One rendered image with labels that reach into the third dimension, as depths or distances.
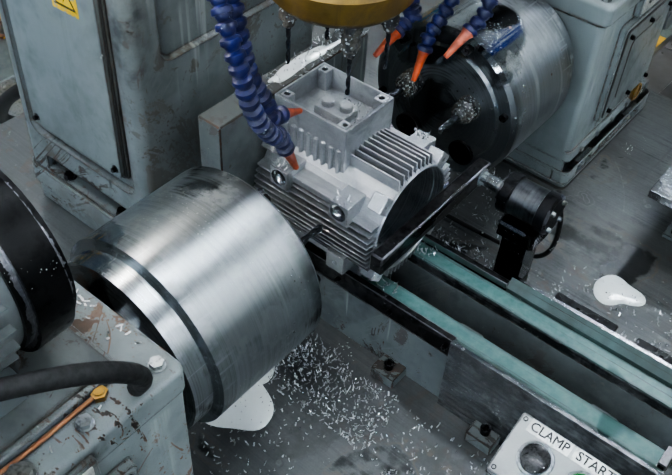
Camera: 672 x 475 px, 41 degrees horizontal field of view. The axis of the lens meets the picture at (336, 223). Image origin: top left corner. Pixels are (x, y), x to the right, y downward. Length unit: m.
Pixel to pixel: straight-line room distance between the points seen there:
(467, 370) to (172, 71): 0.54
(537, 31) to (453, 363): 0.50
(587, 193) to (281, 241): 0.78
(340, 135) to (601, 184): 0.67
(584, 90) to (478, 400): 0.56
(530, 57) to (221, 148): 0.47
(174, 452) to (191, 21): 0.56
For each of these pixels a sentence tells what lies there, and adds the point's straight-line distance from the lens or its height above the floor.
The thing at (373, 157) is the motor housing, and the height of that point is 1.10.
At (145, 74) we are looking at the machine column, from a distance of 1.16.
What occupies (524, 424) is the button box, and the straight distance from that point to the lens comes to 0.93.
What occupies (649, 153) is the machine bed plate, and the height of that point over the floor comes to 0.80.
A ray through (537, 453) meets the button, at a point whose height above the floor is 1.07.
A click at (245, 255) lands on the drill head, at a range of 0.95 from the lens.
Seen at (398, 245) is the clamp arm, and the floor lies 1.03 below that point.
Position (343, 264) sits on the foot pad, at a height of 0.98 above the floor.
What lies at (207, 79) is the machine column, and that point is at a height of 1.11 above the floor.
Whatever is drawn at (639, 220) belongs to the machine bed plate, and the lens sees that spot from 1.60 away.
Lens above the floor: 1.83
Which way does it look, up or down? 44 degrees down
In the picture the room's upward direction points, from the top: 4 degrees clockwise
